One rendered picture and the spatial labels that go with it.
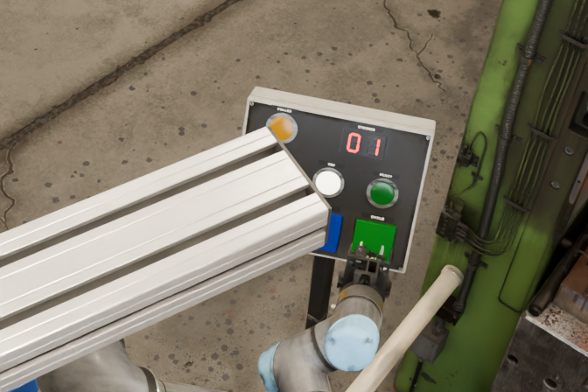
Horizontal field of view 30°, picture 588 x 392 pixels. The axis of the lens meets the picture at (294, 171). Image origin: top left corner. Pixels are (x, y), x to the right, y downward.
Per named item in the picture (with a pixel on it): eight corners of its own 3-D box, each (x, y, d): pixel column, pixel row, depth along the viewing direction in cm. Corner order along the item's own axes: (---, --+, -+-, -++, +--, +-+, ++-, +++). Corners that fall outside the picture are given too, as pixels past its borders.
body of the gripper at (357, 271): (395, 249, 182) (389, 280, 171) (385, 295, 185) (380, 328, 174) (349, 240, 183) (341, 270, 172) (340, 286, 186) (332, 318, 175)
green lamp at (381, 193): (387, 212, 199) (389, 198, 195) (365, 199, 200) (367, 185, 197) (395, 201, 200) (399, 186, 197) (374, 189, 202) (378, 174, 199)
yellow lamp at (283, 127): (285, 147, 197) (287, 131, 194) (265, 135, 199) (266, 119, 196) (296, 137, 199) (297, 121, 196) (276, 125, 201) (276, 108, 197)
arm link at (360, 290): (377, 342, 170) (325, 332, 171) (379, 329, 174) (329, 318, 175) (386, 300, 167) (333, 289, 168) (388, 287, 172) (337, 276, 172)
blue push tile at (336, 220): (335, 253, 203) (342, 216, 201) (296, 245, 204) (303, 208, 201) (336, 249, 205) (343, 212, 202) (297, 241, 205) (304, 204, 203)
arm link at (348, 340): (309, 343, 159) (359, 318, 157) (318, 309, 170) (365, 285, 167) (337, 385, 161) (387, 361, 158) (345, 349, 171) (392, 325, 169)
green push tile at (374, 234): (389, 264, 202) (396, 227, 200) (349, 256, 203) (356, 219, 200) (390, 260, 204) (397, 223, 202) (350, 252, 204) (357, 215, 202)
